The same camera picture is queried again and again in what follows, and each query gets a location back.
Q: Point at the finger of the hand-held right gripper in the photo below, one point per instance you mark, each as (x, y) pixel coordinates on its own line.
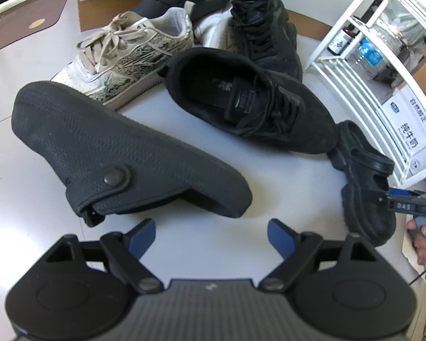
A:
(398, 206)

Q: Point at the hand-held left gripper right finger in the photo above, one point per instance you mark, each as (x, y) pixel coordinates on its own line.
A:
(278, 236)

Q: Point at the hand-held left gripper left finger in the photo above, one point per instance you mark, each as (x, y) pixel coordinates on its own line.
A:
(145, 236)

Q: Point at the black chunky rubber clog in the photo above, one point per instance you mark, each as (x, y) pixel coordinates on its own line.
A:
(362, 184)

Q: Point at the black lace-up sneaker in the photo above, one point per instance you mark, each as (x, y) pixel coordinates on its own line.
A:
(270, 113)
(270, 25)

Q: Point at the beige patterned lace-up sneaker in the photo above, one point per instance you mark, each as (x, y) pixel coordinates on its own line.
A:
(213, 28)
(134, 53)

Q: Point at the person's right hand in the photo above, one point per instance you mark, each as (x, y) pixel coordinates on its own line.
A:
(421, 247)

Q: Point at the white printed carton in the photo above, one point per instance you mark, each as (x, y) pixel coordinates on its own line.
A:
(417, 124)

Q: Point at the white slatted shoe rack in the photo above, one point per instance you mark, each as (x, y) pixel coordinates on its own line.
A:
(344, 71)

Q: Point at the clear plastic water bottle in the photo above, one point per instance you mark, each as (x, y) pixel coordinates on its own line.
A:
(367, 57)

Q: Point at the dark glass bottle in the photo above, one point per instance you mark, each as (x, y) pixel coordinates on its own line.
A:
(341, 41)

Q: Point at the grey plastic bag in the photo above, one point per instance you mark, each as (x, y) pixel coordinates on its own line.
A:
(401, 17)

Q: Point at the brown doormat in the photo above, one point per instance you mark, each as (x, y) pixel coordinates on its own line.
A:
(17, 25)

